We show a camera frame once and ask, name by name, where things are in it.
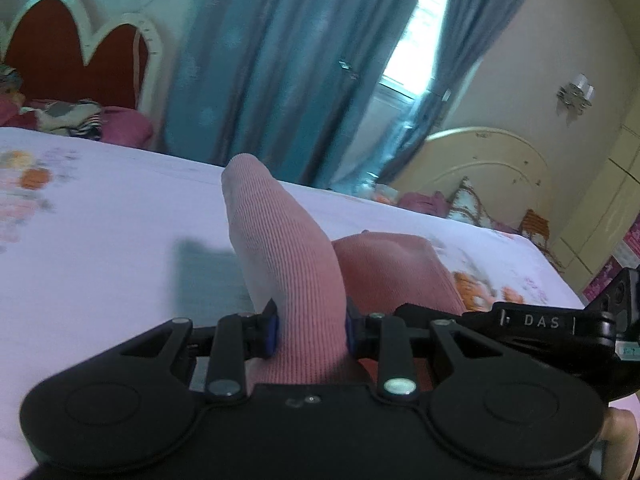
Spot cream arched headboard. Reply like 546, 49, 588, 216
387, 126, 567, 257

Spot multicoloured cloth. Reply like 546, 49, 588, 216
0, 64, 24, 94

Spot wide blue patterned curtain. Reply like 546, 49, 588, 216
164, 0, 437, 197

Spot patterned white-edged pillow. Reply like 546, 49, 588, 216
447, 177, 502, 229

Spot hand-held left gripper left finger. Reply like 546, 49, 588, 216
121, 298, 279, 403

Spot pink printed boxes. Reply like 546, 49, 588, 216
581, 219, 640, 307

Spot black and white striped cloth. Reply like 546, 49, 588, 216
29, 100, 104, 140

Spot floral white bed sheet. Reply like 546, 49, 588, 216
0, 127, 587, 466

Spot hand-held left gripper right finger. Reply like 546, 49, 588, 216
344, 298, 502, 404

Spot pink ribbed garment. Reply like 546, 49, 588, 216
221, 152, 469, 396

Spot red heart-shaped headboard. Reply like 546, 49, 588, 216
0, 0, 167, 152

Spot pink pillow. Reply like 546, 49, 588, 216
99, 106, 154, 149

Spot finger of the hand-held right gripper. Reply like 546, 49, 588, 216
394, 302, 496, 327

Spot bright window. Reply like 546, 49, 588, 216
380, 0, 457, 107

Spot tied blue curtain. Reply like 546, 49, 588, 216
370, 0, 547, 192

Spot cream wardrobe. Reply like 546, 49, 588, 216
554, 110, 640, 297

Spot dark red cloth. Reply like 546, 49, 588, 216
0, 94, 37, 129

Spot pink crumpled cloth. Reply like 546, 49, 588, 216
396, 191, 452, 219

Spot person's right hand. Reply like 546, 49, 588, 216
601, 406, 640, 480

